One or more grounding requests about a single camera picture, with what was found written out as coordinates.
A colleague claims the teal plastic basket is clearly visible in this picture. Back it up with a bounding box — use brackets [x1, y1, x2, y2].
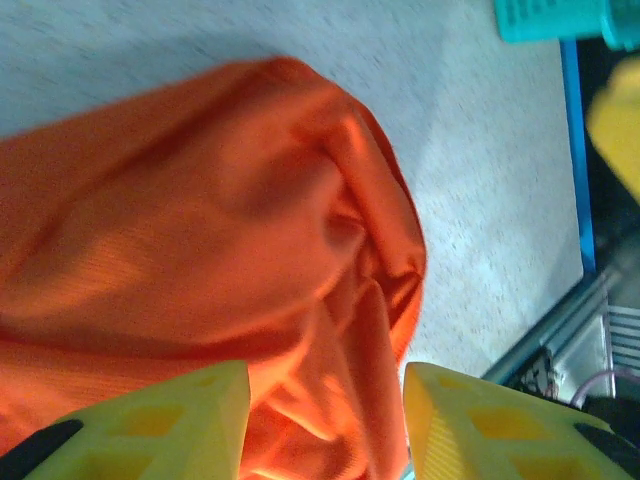
[494, 0, 640, 51]

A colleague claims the white slotted cable duct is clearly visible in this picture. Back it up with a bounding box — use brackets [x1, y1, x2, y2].
[605, 305, 640, 372]

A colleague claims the aluminium frame rail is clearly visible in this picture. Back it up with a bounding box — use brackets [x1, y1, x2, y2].
[482, 269, 640, 401]

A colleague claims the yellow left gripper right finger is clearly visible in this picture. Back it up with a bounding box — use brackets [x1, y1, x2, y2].
[402, 362, 640, 480]

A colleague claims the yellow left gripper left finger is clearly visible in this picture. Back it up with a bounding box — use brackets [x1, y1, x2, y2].
[0, 359, 251, 480]

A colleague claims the orange t-shirt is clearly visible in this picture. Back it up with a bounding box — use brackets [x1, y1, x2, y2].
[0, 55, 429, 480]

